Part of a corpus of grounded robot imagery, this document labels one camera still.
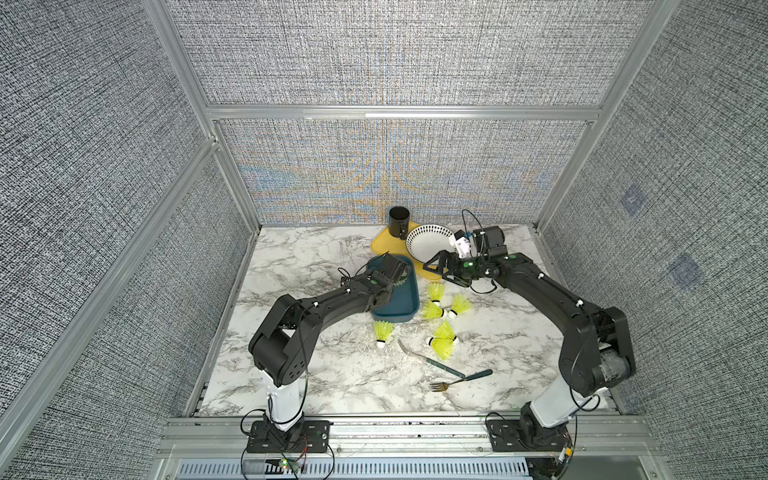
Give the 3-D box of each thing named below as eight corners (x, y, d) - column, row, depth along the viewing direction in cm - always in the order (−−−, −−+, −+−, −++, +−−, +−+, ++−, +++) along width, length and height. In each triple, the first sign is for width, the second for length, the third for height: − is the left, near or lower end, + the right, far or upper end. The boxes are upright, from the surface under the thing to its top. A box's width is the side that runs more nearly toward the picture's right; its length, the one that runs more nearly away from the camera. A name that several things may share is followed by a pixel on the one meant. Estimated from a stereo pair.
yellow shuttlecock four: (367, 342, 91) (366, 335, 87) (377, 323, 95) (376, 316, 91) (382, 349, 89) (382, 342, 86) (392, 330, 93) (392, 323, 90)
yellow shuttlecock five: (421, 319, 96) (422, 314, 94) (420, 306, 99) (421, 301, 97) (445, 319, 96) (446, 314, 94) (443, 306, 99) (444, 301, 97)
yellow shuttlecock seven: (450, 320, 96) (452, 313, 93) (441, 308, 99) (443, 301, 95) (468, 311, 98) (471, 304, 95) (458, 299, 101) (461, 292, 97)
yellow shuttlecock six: (424, 343, 91) (425, 338, 89) (441, 324, 95) (443, 319, 93) (446, 361, 88) (448, 357, 85) (463, 340, 92) (465, 335, 89)
